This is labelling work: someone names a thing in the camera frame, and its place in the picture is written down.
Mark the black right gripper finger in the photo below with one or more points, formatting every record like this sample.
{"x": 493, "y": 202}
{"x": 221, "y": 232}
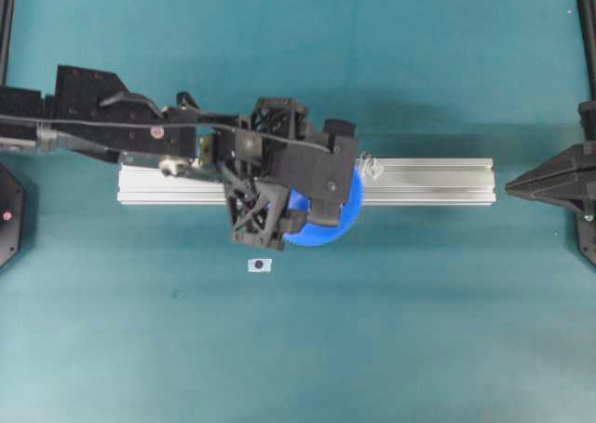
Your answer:
{"x": 567, "y": 180}

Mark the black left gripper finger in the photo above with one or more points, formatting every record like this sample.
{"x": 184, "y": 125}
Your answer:
{"x": 323, "y": 212}
{"x": 339, "y": 127}

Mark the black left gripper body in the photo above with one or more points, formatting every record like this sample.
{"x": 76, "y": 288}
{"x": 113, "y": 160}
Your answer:
{"x": 265, "y": 156}

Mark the large blue plastic gear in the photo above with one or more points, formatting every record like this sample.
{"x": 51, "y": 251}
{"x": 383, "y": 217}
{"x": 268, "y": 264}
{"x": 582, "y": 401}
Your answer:
{"x": 317, "y": 235}

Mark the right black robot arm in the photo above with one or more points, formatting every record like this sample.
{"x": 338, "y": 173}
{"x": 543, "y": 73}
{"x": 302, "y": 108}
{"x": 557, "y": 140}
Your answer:
{"x": 587, "y": 120}

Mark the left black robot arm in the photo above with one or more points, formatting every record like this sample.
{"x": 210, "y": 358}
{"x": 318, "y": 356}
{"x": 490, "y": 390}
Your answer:
{"x": 94, "y": 114}

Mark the white sticker with black dot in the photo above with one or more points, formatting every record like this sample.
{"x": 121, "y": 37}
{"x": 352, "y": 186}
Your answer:
{"x": 259, "y": 265}

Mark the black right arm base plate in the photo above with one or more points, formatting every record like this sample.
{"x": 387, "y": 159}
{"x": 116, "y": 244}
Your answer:
{"x": 585, "y": 236}

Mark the silver aluminium extrusion rail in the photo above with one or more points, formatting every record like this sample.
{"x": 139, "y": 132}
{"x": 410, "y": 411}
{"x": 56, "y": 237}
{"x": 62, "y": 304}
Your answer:
{"x": 404, "y": 182}

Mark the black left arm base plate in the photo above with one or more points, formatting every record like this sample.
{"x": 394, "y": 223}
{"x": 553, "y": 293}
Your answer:
{"x": 19, "y": 212}

